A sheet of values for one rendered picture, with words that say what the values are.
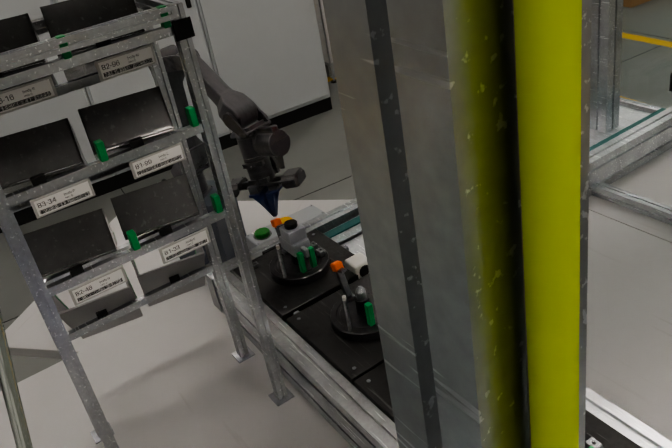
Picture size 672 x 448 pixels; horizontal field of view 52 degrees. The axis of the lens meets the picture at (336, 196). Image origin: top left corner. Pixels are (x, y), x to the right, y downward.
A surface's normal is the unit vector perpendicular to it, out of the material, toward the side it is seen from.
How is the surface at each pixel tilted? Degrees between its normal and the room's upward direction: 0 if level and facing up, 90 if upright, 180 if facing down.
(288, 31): 90
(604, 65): 90
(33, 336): 0
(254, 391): 0
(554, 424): 90
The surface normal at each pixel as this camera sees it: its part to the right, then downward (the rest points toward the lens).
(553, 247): -0.19, 0.50
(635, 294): -0.16, -0.87
